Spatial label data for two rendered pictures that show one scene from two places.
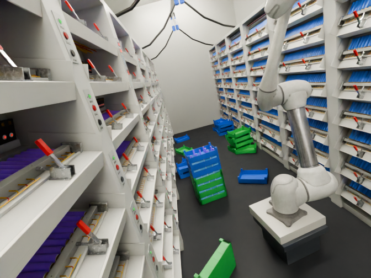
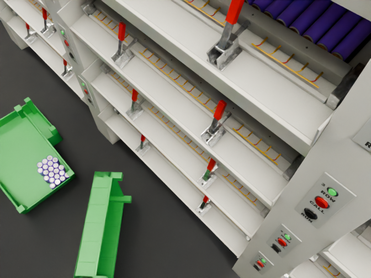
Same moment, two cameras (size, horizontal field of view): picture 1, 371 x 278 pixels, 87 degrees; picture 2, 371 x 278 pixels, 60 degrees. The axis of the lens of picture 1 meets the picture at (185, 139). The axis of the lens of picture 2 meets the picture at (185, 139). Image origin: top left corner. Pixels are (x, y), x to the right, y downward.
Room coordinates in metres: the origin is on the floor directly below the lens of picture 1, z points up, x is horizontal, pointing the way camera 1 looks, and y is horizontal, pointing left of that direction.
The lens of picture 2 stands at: (1.28, 0.01, 1.04)
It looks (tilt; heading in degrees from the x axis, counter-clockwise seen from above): 58 degrees down; 137
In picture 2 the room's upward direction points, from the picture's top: straight up
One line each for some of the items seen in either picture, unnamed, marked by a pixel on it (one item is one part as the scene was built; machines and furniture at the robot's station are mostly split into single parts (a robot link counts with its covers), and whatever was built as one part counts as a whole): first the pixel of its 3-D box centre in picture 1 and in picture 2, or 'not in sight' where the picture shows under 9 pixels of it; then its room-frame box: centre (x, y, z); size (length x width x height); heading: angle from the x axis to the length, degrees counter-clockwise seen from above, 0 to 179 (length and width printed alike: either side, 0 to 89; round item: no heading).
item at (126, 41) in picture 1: (147, 127); not in sight; (1.99, 0.34, 0.88); 0.20 x 0.09 x 1.76; 90
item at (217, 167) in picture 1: (203, 166); not in sight; (1.85, -0.11, 0.36); 0.30 x 0.20 x 0.08; 99
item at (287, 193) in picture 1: (285, 191); not in sight; (1.06, -0.53, 0.43); 0.18 x 0.16 x 0.22; 89
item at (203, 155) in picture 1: (200, 152); not in sight; (1.85, -0.11, 0.52); 0.30 x 0.20 x 0.08; 99
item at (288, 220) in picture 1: (282, 208); not in sight; (1.08, -0.51, 0.29); 0.22 x 0.18 x 0.06; 21
